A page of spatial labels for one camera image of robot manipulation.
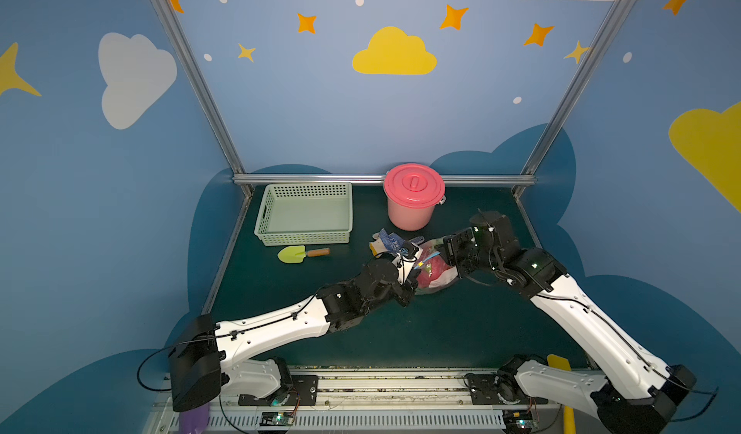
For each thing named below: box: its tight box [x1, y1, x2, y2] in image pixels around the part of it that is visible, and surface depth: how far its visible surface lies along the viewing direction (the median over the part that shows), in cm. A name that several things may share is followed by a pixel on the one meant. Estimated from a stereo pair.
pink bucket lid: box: [383, 162, 446, 210], surface depth 100 cm
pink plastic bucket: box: [386, 198, 436, 232], surface depth 108 cm
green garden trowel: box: [276, 244, 331, 265], surface depth 103 cm
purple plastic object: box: [179, 402, 210, 434], surface depth 71 cm
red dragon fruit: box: [415, 247, 455, 289], surface depth 76 cm
